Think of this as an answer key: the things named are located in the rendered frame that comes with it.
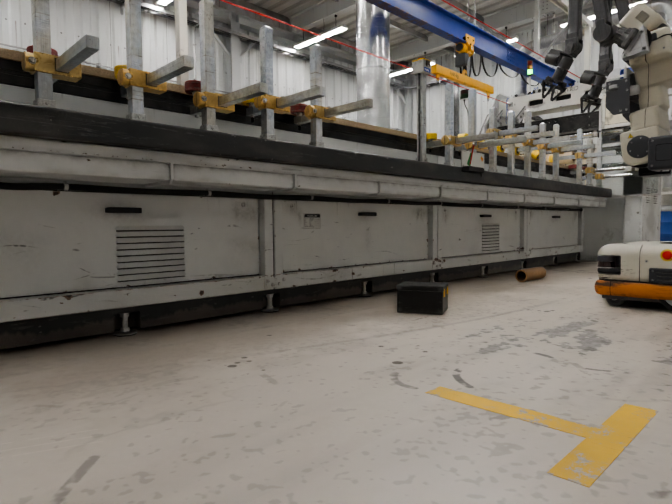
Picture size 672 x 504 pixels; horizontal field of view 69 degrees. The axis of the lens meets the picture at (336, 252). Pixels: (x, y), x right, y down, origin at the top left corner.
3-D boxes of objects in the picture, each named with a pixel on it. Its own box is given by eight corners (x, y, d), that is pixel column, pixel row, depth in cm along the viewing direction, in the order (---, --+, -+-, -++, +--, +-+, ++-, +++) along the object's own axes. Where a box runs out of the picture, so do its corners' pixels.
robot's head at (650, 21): (674, 29, 232) (650, 11, 239) (663, 16, 218) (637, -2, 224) (648, 55, 241) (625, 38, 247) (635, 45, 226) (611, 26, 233)
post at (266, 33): (274, 155, 186) (272, 26, 184) (267, 155, 184) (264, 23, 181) (269, 156, 189) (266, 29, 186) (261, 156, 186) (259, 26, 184)
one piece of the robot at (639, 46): (650, 52, 214) (646, 27, 215) (647, 49, 211) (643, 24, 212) (624, 61, 222) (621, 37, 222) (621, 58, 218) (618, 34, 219)
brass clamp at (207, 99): (236, 111, 172) (235, 96, 172) (201, 105, 163) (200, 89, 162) (226, 114, 176) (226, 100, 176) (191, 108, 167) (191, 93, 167)
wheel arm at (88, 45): (100, 53, 118) (100, 35, 118) (85, 50, 116) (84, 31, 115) (48, 90, 149) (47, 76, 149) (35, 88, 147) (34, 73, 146)
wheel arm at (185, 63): (195, 71, 136) (194, 55, 135) (183, 68, 133) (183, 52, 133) (131, 101, 166) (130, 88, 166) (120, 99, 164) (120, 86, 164)
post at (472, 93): (476, 171, 291) (476, 88, 289) (473, 170, 289) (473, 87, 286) (471, 171, 294) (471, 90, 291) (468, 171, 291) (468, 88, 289)
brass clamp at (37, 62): (82, 78, 137) (82, 60, 137) (26, 68, 127) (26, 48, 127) (75, 83, 141) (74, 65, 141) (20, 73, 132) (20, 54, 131)
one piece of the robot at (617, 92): (654, 119, 243) (655, 74, 242) (638, 110, 224) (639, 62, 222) (618, 124, 254) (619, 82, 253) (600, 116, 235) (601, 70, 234)
